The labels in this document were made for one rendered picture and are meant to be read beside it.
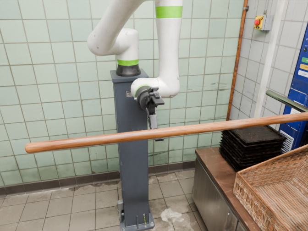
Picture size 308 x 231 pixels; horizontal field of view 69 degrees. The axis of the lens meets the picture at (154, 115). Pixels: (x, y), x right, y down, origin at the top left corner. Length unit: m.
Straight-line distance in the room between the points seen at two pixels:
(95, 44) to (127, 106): 0.39
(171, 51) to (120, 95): 0.43
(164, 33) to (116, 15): 0.21
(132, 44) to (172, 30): 0.33
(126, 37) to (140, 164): 0.82
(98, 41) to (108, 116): 0.98
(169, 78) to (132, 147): 0.60
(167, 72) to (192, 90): 1.06
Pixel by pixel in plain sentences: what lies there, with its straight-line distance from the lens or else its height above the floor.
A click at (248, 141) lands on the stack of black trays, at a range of 1.44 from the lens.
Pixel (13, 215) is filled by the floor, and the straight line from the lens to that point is 2.35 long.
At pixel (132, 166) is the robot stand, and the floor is 0.59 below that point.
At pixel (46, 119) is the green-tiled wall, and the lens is 2.06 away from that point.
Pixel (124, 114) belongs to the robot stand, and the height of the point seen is 0.98.
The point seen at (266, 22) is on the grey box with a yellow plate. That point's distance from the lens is 1.85.
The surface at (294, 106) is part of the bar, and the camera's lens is 1.15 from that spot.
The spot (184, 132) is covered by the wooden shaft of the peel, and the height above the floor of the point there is 1.19.
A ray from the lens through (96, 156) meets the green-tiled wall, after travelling 2.21.
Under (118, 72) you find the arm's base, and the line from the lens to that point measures 1.32.
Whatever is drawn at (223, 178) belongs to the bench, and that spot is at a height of 0.58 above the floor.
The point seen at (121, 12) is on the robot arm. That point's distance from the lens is 0.99.
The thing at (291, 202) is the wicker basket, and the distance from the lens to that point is 1.52.
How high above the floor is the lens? 1.54
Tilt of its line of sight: 25 degrees down
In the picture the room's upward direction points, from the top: straight up
